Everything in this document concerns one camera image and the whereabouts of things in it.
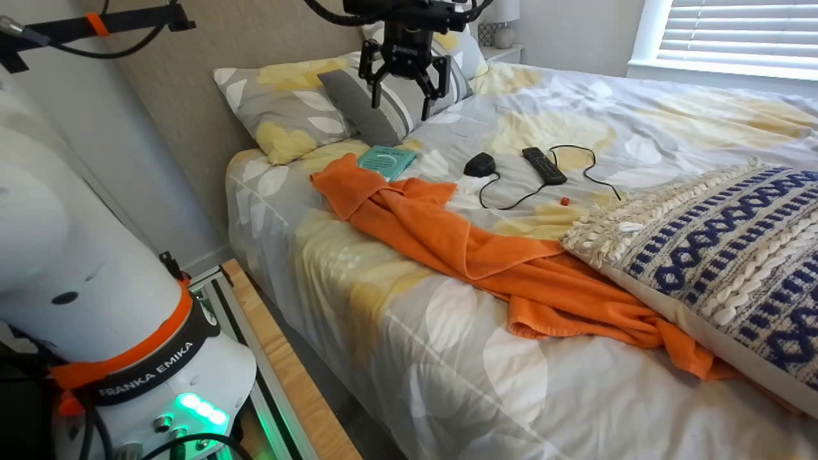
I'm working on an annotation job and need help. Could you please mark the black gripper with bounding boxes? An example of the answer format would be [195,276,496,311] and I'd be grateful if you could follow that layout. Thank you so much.
[356,18,456,122]

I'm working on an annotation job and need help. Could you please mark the orange towel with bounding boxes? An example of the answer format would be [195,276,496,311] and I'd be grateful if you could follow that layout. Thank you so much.
[306,150,720,383]

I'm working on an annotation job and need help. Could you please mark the grey striped pillow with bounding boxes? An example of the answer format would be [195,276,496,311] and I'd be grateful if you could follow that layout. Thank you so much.
[316,52,476,147]

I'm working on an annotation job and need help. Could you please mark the teal book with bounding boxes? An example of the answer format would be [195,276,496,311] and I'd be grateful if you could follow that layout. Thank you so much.
[356,144,421,184]

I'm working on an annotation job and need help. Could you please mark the nightstand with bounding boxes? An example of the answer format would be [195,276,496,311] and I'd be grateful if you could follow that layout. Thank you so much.
[484,43,528,67]

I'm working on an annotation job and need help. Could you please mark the white table lamp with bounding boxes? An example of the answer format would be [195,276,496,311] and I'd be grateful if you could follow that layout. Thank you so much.
[476,0,523,52]

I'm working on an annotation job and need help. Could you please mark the black rounded charger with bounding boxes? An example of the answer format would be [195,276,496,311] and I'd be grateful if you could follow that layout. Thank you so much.
[461,150,500,179]

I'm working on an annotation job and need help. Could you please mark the black remote control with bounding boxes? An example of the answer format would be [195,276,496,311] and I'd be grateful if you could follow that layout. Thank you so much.
[519,144,569,190]

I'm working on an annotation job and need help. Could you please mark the grey upholstered headboard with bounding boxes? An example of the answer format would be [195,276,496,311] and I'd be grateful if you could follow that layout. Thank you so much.
[80,0,500,257]

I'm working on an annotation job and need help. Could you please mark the leaf print duvet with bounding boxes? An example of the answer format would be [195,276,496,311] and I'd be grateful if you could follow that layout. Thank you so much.
[223,58,818,460]

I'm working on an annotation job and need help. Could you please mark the wooden robot platform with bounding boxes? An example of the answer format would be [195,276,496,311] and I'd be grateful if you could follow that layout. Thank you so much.
[190,257,366,460]

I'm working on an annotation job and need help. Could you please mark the white window blinds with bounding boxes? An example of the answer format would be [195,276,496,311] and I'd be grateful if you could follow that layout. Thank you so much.
[627,0,818,84]

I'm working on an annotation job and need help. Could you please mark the blue white patterned pillow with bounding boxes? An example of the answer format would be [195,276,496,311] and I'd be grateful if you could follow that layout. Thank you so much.
[559,161,818,418]

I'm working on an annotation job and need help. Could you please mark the thin black cable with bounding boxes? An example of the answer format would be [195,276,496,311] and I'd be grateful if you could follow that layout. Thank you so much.
[473,140,627,215]

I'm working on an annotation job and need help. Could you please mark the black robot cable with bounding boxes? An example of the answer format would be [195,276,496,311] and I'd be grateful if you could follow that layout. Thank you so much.
[16,0,380,63]

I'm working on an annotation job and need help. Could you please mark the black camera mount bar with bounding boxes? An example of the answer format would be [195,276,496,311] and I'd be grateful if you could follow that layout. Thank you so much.
[0,2,199,76]

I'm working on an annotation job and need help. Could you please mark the black base cable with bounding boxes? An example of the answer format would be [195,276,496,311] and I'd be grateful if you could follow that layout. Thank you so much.
[139,429,255,460]

